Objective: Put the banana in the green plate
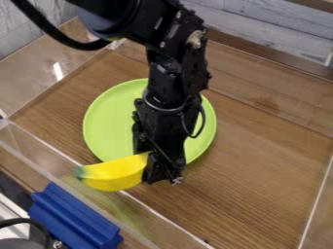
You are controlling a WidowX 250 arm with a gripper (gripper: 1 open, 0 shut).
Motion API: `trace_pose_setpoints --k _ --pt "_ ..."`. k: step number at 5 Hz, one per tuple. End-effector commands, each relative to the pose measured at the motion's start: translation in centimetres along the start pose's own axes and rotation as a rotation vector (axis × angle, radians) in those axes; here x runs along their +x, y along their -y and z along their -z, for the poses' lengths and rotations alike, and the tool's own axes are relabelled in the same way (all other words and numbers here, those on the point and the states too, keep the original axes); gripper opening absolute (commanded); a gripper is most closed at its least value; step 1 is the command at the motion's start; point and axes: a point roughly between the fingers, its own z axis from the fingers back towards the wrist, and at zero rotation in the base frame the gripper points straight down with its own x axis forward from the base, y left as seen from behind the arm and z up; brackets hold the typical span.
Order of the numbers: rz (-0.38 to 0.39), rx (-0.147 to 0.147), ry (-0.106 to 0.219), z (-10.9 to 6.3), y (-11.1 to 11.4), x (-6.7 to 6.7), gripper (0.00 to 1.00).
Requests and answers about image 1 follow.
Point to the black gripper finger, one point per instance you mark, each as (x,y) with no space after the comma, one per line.
(160,170)

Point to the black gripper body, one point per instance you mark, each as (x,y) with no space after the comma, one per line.
(161,127)

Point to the yellow toy banana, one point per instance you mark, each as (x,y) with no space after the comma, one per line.
(112,175)

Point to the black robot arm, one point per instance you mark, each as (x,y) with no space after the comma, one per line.
(173,35)

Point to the green round plate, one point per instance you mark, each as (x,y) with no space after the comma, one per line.
(107,124)

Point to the blue plastic clamp block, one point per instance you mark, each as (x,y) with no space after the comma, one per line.
(76,224)

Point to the clear acrylic front wall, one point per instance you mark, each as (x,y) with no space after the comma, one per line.
(34,165)

